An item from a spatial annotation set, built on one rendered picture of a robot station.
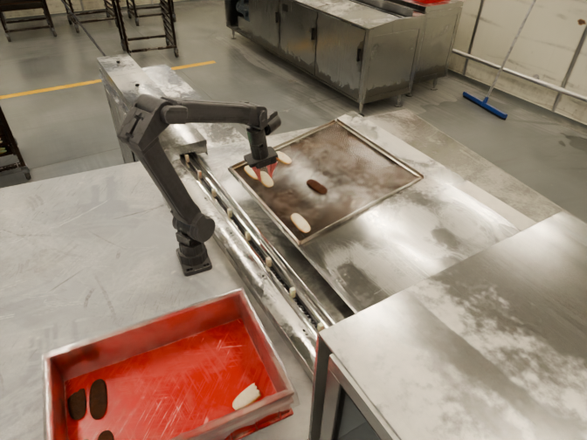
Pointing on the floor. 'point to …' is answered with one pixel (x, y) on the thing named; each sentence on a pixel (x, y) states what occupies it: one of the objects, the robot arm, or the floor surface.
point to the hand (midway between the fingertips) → (265, 176)
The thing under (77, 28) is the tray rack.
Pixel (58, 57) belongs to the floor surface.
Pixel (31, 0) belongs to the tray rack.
